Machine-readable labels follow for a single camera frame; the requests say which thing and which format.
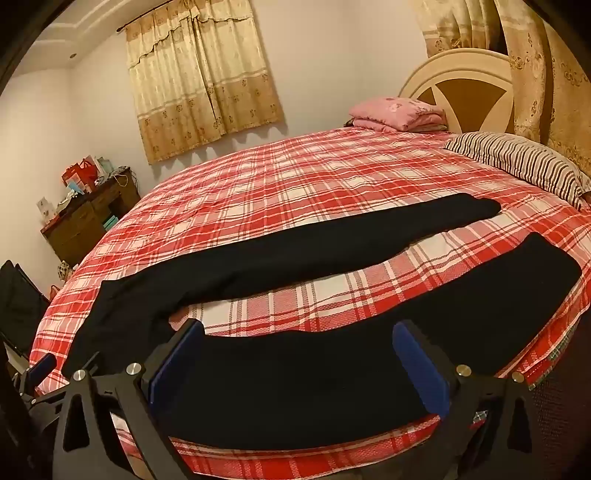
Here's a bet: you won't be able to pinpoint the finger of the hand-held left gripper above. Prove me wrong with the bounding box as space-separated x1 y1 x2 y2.
25 353 59 395

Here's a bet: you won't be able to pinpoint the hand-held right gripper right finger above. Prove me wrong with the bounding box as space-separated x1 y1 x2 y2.
392 319 555 480

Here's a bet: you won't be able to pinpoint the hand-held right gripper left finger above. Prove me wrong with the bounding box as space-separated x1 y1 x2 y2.
51 318 206 480

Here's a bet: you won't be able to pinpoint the black pants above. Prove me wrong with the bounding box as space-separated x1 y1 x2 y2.
62 193 583 450

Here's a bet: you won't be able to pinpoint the black chair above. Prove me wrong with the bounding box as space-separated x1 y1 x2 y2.
0 260 51 358

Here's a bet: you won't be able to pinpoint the brown wooden desk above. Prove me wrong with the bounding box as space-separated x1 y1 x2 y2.
41 173 141 267

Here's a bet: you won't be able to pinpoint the red gift bag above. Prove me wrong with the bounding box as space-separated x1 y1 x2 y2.
62 158 100 188

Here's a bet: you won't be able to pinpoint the red plaid bed sheet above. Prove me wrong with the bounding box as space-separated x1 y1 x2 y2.
28 127 591 480

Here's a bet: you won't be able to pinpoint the striped pillow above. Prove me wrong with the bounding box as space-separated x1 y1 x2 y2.
443 131 589 210

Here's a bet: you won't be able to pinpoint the pink folded blanket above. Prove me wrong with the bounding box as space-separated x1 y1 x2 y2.
348 96 448 132

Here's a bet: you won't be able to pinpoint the cream wooden headboard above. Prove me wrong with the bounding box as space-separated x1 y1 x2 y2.
398 48 518 134

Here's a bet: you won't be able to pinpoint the beige patterned window curtain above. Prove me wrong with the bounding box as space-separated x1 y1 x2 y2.
121 0 283 165

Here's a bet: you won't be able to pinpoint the beige patterned long curtain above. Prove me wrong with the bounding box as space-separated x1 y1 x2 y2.
413 0 591 176

